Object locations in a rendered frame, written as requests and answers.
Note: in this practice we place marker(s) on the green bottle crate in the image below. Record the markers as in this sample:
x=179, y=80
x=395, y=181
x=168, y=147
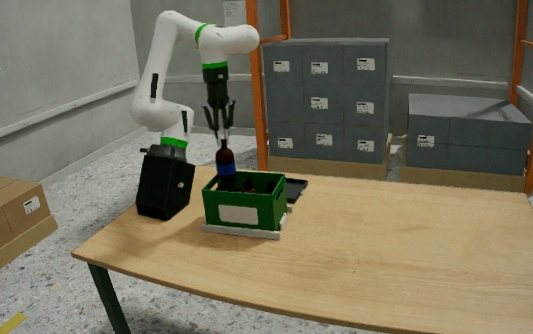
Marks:
x=247, y=210

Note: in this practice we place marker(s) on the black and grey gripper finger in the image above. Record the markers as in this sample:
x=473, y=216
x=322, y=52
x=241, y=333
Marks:
x=215, y=121
x=229, y=122

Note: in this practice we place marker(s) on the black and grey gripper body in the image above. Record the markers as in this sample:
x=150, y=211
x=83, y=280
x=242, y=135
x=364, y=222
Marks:
x=215, y=92

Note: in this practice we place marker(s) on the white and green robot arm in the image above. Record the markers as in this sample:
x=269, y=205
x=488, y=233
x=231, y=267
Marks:
x=214, y=44

